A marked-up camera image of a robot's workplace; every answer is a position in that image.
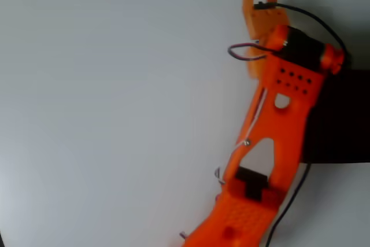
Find red and black servo wire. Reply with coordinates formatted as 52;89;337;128
227;43;268;62

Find black camera cable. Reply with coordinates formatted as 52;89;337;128
254;1;352;247

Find white servo wire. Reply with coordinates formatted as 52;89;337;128
214;87;269;186

